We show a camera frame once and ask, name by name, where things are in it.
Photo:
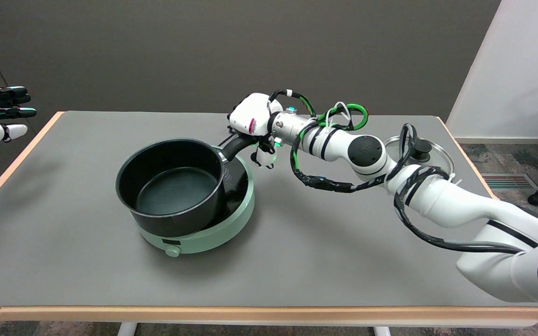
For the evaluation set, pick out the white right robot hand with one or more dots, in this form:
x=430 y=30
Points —
x=255 y=114

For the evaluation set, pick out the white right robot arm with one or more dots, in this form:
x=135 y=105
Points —
x=460 y=205

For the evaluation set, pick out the green induction cooker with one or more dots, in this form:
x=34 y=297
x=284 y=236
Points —
x=203 y=238

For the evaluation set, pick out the grey table mat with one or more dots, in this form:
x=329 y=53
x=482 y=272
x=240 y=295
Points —
x=320 y=233

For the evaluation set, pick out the glass lid with black knob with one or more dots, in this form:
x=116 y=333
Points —
x=442 y=161

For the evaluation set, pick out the white table leg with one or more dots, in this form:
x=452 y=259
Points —
x=127 y=329
x=382 y=332

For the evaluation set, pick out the floor vent grille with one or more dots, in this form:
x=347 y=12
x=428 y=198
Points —
x=507 y=182

